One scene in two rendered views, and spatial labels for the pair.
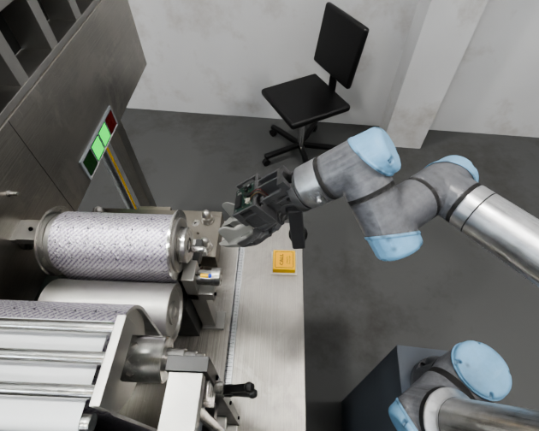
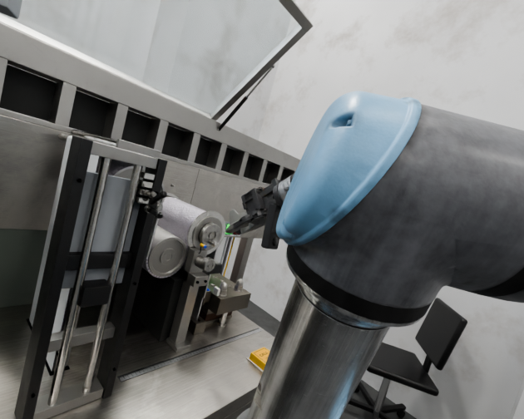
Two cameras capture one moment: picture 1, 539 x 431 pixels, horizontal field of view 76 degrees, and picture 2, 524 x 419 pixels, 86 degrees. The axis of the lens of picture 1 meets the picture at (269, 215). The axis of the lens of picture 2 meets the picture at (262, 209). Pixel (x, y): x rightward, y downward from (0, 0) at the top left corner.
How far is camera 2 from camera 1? 0.66 m
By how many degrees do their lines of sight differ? 57
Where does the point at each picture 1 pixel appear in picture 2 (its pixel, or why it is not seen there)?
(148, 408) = not seen: hidden behind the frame
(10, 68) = (217, 160)
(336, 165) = not seen: hidden behind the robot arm
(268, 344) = (191, 384)
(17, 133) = (197, 175)
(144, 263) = (184, 221)
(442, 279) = not seen: outside the picture
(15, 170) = (183, 183)
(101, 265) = (168, 216)
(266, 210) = (259, 197)
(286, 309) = (231, 382)
